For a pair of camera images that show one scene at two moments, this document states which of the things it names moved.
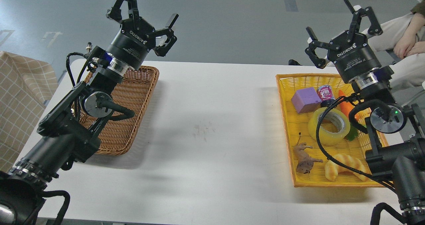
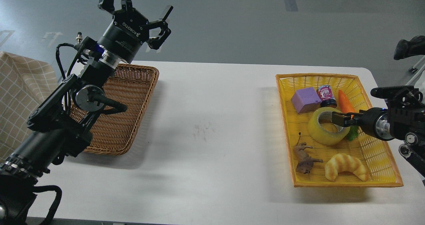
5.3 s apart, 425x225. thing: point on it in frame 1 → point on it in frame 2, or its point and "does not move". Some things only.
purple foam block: [304, 99] does not move
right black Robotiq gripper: [355, 58] → [375, 120]
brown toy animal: [305, 164] does not move
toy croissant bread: [332, 168] does not move
